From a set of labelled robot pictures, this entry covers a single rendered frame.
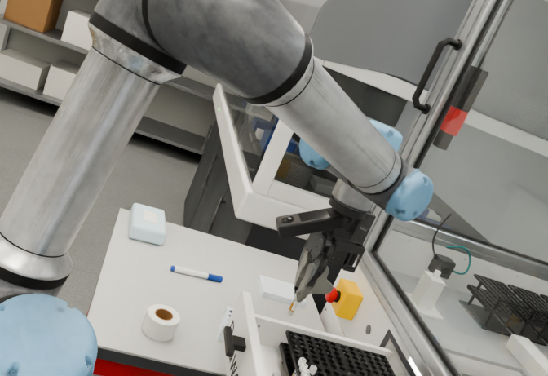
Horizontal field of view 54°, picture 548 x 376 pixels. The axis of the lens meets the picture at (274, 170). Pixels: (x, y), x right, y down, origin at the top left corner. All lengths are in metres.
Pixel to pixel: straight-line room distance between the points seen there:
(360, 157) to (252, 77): 0.21
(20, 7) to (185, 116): 1.60
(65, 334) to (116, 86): 0.27
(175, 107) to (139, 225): 3.64
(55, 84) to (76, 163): 4.10
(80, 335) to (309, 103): 0.34
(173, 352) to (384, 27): 1.08
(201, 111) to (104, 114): 4.47
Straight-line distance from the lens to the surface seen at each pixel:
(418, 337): 1.12
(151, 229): 1.47
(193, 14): 0.51
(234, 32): 0.50
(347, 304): 1.34
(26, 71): 4.80
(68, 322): 0.63
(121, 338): 1.14
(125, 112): 0.62
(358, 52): 1.66
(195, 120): 5.09
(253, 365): 0.92
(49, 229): 0.66
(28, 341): 0.60
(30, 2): 4.67
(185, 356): 1.15
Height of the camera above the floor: 1.44
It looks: 15 degrees down
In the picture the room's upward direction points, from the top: 23 degrees clockwise
